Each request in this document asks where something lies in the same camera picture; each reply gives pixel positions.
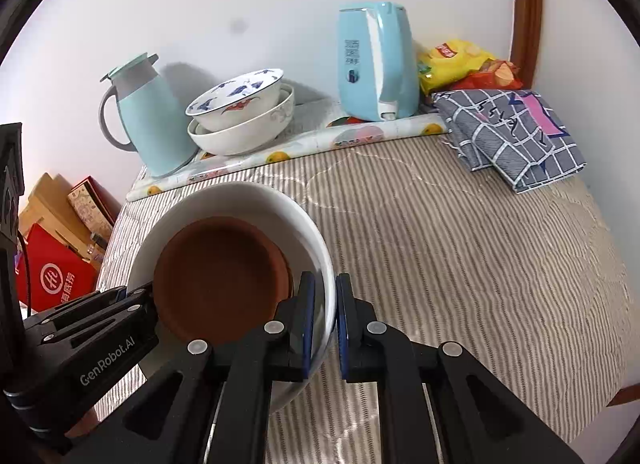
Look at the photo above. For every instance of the small white patterned bowl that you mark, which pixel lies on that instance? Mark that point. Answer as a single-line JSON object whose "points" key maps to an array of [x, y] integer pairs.
{"points": [[305, 254]]}

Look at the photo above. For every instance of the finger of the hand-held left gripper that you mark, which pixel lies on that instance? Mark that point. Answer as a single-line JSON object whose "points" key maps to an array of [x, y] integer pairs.
{"points": [[90, 301], [110, 321]]}

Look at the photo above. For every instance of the grey checked cloth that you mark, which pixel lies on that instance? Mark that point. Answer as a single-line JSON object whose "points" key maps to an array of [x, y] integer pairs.
{"points": [[505, 139]]}

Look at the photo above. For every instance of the patterned gift box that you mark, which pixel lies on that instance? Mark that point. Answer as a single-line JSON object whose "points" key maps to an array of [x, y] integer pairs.
{"points": [[92, 209]]}

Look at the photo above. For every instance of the fruit print table mat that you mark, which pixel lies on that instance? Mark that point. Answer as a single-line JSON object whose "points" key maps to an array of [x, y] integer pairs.
{"points": [[320, 141]]}

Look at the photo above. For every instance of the red paper bag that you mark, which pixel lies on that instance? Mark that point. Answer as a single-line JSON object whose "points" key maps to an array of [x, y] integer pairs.
{"points": [[55, 274]]}

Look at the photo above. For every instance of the red snack bag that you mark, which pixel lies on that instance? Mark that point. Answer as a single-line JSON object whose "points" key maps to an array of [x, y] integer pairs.
{"points": [[495, 76]]}

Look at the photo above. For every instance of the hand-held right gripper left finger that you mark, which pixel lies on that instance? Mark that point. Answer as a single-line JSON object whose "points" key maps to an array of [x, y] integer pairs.
{"points": [[307, 329]]}

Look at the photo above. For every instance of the wooden door frame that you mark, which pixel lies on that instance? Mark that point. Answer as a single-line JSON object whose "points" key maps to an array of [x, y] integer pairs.
{"points": [[527, 9]]}

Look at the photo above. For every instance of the light blue electric kettle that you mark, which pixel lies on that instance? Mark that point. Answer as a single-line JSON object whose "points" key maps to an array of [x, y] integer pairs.
{"points": [[365, 64]]}

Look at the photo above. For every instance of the large white bowl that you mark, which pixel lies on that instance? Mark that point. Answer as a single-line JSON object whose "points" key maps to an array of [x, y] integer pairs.
{"points": [[245, 136]]}

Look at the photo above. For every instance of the black ribbed device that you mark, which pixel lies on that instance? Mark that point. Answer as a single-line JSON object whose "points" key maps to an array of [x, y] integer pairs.
{"points": [[10, 184]]}

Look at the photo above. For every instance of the light blue thermos jug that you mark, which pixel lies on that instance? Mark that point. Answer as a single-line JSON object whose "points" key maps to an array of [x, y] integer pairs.
{"points": [[150, 114]]}

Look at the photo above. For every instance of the cardboard box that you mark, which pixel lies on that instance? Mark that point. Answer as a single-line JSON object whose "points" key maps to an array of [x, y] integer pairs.
{"points": [[45, 204]]}

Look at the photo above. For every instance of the small brown bowl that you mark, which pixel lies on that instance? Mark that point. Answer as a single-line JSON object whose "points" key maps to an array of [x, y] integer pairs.
{"points": [[220, 279]]}

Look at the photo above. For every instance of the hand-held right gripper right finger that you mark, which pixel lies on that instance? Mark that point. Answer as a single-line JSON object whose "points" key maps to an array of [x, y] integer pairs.
{"points": [[343, 329]]}

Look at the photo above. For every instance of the blue painted white bowl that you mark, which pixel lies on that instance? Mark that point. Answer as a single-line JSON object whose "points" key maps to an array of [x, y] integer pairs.
{"points": [[235, 99]]}

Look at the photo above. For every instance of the yellow snack bag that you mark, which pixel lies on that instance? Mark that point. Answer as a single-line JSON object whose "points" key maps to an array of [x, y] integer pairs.
{"points": [[450, 64]]}

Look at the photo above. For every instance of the striped quilt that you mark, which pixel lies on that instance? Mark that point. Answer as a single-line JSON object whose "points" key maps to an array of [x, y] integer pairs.
{"points": [[450, 254]]}

